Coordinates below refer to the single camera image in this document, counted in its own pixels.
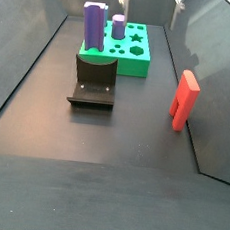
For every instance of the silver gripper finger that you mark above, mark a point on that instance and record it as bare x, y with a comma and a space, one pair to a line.
179, 6
125, 4

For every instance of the red square-circle block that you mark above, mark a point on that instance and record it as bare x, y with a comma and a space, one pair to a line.
184, 99

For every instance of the black curved stand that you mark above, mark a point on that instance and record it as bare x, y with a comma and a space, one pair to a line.
95, 83

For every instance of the purple cylinder block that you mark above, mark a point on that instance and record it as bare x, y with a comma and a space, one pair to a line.
118, 26

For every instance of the tall purple arch block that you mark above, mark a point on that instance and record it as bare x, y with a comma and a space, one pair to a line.
94, 16

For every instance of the green shape sorter board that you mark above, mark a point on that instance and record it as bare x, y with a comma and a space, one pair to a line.
131, 52

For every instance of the blue square block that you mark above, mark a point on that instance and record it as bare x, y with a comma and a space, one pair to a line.
106, 15

